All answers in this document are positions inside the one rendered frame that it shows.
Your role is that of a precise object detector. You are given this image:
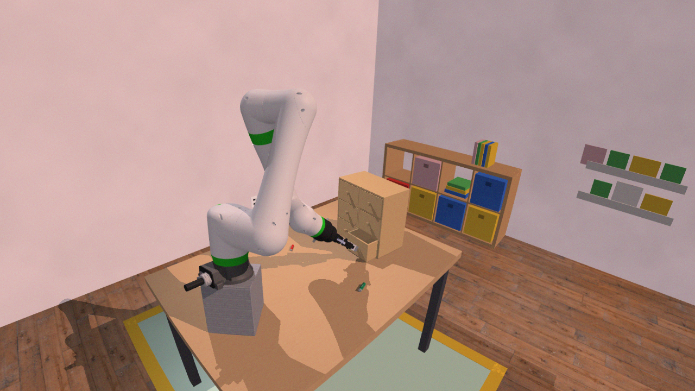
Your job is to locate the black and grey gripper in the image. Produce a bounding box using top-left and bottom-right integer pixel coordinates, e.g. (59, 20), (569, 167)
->
(325, 226), (359, 252)

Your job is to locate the small wooden chest of drawers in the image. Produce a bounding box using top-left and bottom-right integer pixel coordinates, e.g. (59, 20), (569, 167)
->
(337, 171), (410, 258)

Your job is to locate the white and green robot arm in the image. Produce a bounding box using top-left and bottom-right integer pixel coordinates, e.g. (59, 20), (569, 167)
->
(184, 89), (333, 292)

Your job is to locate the brown wooden drawer front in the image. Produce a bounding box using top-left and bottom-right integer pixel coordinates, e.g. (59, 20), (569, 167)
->
(339, 179), (359, 206)
(359, 189), (383, 218)
(338, 199), (358, 225)
(358, 209), (381, 238)
(338, 217), (357, 238)
(347, 228), (379, 262)

